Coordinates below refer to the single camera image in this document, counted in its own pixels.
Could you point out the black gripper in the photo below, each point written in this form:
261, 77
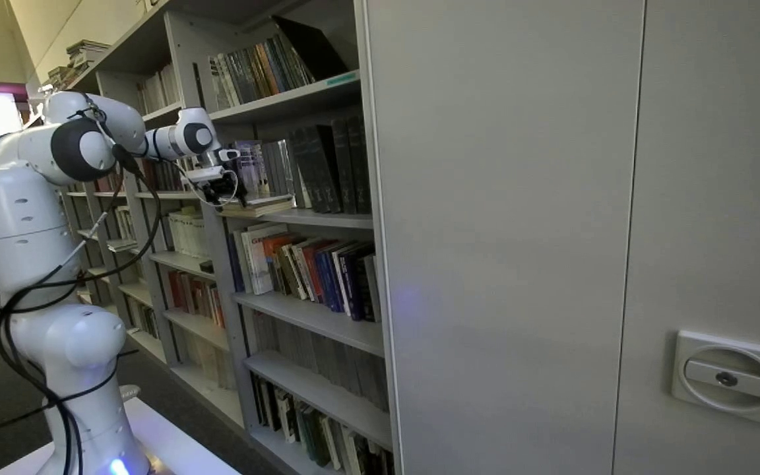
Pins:
226, 189

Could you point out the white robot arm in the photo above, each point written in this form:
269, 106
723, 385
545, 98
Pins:
62, 348

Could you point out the grey metal bookshelf left unit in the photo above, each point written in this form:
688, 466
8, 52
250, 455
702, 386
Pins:
151, 240

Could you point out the grey metal bookshelf unit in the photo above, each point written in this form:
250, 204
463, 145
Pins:
151, 240
302, 287

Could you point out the grey metal bookshelf right unit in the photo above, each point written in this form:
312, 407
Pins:
302, 287

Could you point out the white cabinet door handle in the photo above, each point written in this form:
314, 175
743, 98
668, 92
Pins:
717, 374

